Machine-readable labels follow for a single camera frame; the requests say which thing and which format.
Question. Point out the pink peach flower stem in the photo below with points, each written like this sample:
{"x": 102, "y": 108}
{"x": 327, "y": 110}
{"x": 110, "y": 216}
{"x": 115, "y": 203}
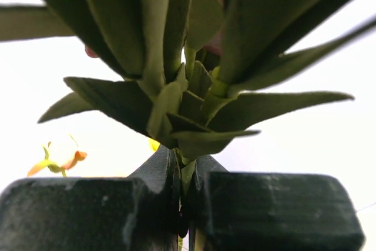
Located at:
{"x": 59, "y": 156}

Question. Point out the yellow flower stem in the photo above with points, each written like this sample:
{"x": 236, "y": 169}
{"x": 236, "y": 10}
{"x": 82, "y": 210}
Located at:
{"x": 154, "y": 145}

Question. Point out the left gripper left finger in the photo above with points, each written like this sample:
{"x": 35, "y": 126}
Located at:
{"x": 138, "y": 212}

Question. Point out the mauve flower stem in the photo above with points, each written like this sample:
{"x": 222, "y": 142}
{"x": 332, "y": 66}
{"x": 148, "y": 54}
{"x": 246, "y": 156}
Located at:
{"x": 193, "y": 72}

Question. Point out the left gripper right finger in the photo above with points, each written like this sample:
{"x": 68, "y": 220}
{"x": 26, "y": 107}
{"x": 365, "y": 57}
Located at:
{"x": 269, "y": 211}

